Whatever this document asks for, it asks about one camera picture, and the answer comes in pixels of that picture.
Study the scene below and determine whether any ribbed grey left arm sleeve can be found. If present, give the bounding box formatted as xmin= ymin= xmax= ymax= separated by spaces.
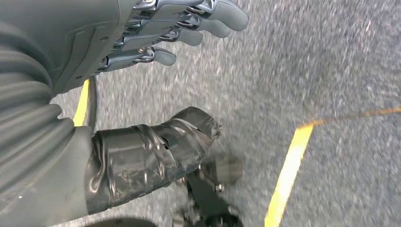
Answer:
xmin=0 ymin=23 xmax=76 ymax=201

